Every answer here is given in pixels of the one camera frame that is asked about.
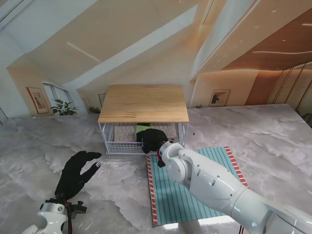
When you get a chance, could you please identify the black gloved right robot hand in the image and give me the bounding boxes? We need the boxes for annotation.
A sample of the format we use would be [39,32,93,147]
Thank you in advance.
[136,128,169,155]

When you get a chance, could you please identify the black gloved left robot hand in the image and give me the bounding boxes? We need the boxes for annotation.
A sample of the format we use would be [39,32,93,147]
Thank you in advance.
[54,151,102,199]

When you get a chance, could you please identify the green computer mouse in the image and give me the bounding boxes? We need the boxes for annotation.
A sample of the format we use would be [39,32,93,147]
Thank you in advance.
[135,124,151,134]

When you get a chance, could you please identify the white wire drawer basket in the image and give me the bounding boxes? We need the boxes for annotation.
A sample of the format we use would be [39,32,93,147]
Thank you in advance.
[104,122,184,154]

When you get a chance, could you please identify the teal striped mouse pad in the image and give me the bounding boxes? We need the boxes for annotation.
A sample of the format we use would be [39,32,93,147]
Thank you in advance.
[145,146,249,225]

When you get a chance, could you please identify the pink keyboard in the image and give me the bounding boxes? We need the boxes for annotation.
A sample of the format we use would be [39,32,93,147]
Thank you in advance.
[113,122,177,142]

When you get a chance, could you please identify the large green leafy plant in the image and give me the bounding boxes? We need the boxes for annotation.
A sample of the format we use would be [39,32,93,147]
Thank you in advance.
[50,98,80,117]

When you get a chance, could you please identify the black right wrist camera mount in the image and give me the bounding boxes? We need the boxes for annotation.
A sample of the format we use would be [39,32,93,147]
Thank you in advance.
[156,138,175,169]

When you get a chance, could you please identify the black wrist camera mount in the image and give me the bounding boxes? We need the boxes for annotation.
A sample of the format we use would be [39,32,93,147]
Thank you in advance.
[156,138,175,169]
[68,200,88,215]

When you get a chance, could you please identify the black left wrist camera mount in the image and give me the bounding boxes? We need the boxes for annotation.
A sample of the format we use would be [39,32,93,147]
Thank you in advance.
[68,200,88,215]

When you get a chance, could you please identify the wood-topped white wire organizer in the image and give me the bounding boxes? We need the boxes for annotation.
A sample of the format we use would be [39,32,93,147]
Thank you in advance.
[97,84,190,155]

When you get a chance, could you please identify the small framed wall picture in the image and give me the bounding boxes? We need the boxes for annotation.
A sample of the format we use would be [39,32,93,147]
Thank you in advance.
[210,89,231,107]

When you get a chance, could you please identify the tall framed wall picture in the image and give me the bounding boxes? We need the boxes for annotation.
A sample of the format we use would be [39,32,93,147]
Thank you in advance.
[26,87,49,115]

